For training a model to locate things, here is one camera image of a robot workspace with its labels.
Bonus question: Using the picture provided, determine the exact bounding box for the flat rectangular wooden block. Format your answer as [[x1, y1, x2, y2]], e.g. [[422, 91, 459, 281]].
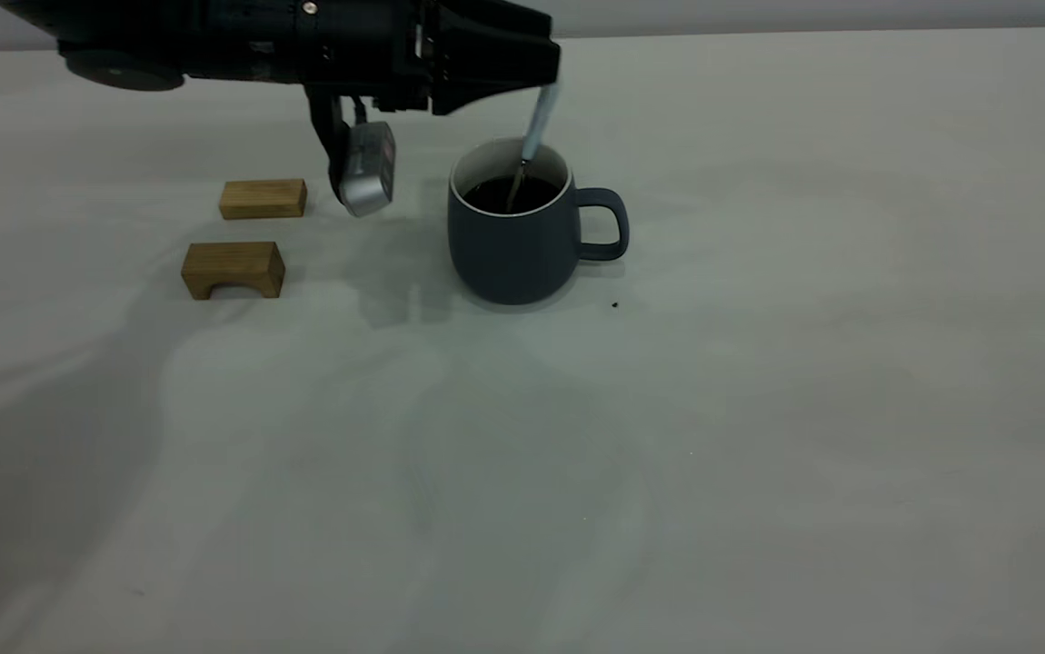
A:
[[219, 179, 308, 222]]

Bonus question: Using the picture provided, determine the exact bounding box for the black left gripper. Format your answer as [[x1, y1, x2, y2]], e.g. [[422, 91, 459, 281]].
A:
[[297, 0, 562, 117]]

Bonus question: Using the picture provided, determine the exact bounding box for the arched wooden block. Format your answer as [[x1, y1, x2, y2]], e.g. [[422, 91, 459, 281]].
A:
[[181, 241, 287, 301]]

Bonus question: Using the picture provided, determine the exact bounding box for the light blue handled metal spoon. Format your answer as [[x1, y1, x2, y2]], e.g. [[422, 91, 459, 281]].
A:
[[505, 82, 562, 213]]

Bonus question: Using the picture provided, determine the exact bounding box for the dark grey ceramic cup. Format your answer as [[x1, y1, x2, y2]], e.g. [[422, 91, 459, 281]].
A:
[[447, 136, 630, 306]]

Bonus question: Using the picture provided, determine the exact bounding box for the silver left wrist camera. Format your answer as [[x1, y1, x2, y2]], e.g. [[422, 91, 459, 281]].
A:
[[306, 86, 397, 219]]

